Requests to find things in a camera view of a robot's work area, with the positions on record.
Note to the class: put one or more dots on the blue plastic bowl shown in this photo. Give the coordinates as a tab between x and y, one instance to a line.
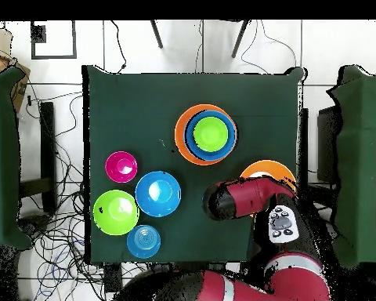
189	141
158	205

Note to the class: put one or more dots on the large orange plastic bowl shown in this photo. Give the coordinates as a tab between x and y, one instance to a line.
179	138
269	166

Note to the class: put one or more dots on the small green plastic bowl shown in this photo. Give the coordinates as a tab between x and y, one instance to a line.
210	134

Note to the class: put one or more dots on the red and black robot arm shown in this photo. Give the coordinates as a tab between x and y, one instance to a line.
253	194

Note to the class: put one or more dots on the small pink plastic bowl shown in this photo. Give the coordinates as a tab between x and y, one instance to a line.
121	166

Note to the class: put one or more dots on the dark green table cloth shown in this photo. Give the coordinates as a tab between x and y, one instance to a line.
138	109

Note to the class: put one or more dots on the small translucent blue bowl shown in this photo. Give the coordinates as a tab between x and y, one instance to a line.
143	241

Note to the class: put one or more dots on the large green plastic bowl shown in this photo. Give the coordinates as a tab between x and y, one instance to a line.
116	221

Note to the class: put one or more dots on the black power strip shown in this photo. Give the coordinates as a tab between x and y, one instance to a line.
112	279

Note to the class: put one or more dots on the black tripod leg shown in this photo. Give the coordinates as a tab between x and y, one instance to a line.
156	34
239	39

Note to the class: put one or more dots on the black floor stand bar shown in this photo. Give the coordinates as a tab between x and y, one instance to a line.
47	141

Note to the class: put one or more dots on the black box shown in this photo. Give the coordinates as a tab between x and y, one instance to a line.
329	141

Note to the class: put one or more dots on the black stand base with knob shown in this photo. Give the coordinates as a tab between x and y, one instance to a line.
34	226

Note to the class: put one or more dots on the green cloth covered table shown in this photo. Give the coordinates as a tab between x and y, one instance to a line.
363	156
3	156

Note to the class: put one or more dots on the black square frame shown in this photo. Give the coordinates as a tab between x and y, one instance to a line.
37	34

